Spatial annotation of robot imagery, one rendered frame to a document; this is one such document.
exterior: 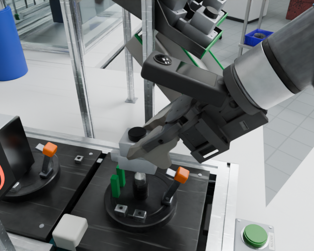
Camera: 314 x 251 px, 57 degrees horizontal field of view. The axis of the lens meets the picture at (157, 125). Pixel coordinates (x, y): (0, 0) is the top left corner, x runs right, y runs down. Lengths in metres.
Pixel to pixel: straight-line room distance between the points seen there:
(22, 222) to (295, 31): 0.53
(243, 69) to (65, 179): 0.44
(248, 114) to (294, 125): 2.29
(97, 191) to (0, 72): 0.86
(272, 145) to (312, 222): 1.64
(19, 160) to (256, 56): 0.30
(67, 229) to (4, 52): 0.92
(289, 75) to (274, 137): 2.13
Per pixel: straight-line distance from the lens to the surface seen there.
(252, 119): 0.40
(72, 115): 1.05
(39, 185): 0.63
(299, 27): 0.35
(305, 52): 0.34
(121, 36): 1.73
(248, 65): 0.36
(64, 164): 0.69
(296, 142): 2.49
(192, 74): 0.38
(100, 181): 0.63
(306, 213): 0.79
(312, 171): 0.90
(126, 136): 0.47
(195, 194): 0.60
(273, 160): 2.25
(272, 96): 0.36
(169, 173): 0.50
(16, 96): 1.23
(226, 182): 0.66
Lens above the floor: 1.42
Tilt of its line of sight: 36 degrees down
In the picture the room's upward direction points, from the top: straight up
